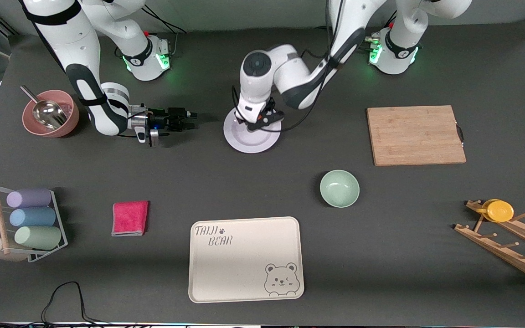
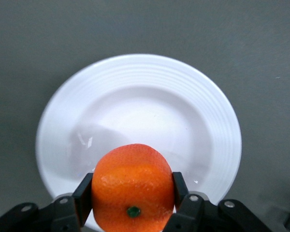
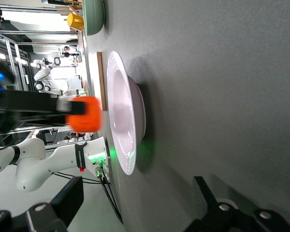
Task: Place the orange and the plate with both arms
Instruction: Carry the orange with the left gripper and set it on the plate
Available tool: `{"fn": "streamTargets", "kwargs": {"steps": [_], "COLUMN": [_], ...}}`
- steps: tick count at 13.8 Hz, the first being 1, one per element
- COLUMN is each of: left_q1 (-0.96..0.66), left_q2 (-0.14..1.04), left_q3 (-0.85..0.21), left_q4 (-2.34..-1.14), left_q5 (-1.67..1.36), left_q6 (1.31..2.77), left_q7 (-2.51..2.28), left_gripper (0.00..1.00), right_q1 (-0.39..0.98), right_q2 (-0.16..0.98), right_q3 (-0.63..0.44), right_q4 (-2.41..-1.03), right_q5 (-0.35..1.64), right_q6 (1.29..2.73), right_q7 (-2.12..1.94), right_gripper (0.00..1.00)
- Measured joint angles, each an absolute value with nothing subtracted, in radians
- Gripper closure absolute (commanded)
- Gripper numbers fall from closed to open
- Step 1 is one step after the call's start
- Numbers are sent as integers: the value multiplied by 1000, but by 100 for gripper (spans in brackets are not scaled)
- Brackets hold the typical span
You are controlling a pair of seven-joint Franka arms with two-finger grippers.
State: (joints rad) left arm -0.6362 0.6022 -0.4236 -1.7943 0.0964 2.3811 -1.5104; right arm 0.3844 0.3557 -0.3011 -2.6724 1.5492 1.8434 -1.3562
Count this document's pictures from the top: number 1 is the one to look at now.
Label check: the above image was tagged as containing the yellow small dish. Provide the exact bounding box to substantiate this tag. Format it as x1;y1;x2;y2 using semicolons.
481;199;515;223

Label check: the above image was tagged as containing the white wire cup rack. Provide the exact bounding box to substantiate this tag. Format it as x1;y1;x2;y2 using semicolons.
0;189;68;263

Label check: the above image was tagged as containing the pastel blue cup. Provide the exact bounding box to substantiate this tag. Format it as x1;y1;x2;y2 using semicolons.
9;208;57;227

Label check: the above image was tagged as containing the cream tray with bear print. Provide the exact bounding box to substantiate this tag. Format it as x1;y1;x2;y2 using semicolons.
189;216;304;303

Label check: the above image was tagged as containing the pastel purple cup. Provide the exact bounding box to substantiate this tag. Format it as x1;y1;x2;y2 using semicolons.
6;189;52;209

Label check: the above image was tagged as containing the pink folded cloth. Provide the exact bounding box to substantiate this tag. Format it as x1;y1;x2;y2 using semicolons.
111;200;149;237

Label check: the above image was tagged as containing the black floor cable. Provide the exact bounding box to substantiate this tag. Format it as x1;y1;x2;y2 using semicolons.
39;281;122;326

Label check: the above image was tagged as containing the black right base cable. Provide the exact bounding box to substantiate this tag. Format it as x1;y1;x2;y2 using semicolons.
142;5;186;35

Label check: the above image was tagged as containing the pale green bowl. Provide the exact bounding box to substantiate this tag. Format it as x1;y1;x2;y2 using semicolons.
320;170;360;208

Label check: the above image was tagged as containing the wooden cutting board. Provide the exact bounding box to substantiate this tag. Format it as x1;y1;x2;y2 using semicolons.
366;105;467;166

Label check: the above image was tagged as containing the metal scoop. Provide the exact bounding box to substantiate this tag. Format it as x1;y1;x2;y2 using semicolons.
20;85;68;130

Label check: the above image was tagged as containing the white round plate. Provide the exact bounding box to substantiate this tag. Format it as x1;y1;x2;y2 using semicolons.
223;107;283;154

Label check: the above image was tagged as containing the pink ribbed bowl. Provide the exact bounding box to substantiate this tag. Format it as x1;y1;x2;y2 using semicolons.
22;90;80;138

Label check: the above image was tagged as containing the pastel green cup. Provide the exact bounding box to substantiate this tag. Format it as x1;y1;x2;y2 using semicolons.
14;226;62;250

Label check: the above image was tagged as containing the wooden peg drying rack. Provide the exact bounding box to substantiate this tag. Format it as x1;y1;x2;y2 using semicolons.
454;199;525;287

